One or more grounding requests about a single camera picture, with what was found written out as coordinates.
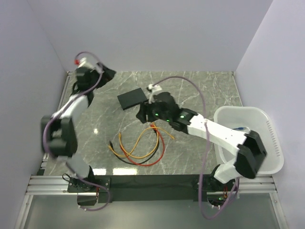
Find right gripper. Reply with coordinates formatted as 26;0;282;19
136;98;171;124

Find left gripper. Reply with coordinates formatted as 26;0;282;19
89;62;116;90

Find black network switch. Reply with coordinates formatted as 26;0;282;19
117;88;148;110

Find yellow ethernet cable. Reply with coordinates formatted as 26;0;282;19
118;127;176;159

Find red ethernet cable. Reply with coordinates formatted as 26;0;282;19
123;126;166;167

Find black ethernet cable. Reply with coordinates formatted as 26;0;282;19
109;128;160;165

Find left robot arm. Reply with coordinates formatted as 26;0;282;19
41;61;116;192

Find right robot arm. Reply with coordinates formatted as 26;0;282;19
136;92;267;190

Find white plastic bin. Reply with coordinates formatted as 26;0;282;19
213;106;284;176

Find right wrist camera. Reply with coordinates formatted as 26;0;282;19
146;84;162;104

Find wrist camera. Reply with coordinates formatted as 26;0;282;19
146;84;162;104
74;57;95;70

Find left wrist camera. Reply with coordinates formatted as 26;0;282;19
74;57;95;70

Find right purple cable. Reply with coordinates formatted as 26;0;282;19
152;75;240;220

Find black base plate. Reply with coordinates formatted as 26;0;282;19
67;174;238;206

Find aluminium rail frame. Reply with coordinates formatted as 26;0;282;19
23;71;281;229

